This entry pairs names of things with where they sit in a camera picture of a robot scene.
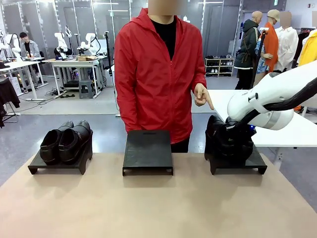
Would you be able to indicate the person's left forearm red sleeve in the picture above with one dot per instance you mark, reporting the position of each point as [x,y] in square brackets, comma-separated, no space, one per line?
[198,77]

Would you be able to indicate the mannequin in dark jacket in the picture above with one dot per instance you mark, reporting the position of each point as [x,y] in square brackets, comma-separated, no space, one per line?
[247,49]

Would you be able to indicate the figure in white shirt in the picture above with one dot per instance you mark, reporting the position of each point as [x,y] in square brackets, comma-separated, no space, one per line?
[287,47]

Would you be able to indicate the seated person grey jacket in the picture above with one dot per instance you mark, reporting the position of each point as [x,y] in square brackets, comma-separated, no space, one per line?
[29,47]

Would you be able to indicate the person in red jacket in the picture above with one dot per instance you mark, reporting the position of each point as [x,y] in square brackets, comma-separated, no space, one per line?
[153,81]

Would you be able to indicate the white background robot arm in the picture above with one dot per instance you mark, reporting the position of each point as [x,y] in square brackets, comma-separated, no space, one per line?
[12,47]
[61,44]
[89,44]

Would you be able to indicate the black shoe stand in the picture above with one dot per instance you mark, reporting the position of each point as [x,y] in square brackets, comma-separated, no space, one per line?
[257,163]
[81,161]
[147,151]

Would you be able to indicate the person's right forearm red sleeve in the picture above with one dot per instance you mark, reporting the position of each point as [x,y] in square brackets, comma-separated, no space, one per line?
[123,111]

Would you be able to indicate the white background desk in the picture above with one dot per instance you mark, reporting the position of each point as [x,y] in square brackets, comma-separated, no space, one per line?
[74,63]
[22,65]

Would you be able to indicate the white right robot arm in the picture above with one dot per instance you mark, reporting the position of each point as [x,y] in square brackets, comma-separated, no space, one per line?
[272,89]

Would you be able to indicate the white shoe rack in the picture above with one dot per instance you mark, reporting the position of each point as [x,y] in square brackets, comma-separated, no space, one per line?
[220,67]

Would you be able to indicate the black stand pole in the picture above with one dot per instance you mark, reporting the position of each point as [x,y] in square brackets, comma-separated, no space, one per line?
[108,54]

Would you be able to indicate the black leather buckle shoe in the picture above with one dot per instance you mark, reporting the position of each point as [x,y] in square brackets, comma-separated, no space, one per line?
[215,136]
[73,143]

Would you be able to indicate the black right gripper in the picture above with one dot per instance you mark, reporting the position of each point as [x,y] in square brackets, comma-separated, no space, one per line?
[245,132]

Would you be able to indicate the mannequin orange garment beige hat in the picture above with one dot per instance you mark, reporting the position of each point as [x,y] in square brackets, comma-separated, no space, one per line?
[268,49]

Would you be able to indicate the person's left hand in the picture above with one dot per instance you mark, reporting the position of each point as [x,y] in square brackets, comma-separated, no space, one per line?
[201,95]

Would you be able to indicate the yellow garment orange trousers mannequin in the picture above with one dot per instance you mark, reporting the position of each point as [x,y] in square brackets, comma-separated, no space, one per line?
[308,52]

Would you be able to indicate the black tripod pole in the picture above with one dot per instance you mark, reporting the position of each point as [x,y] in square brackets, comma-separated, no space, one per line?
[258,57]

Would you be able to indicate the cardboard box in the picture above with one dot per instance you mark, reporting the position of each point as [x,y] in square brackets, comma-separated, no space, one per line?
[85,58]

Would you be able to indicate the grey plastic stool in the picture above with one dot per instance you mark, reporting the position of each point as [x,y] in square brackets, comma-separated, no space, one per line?
[86,89]

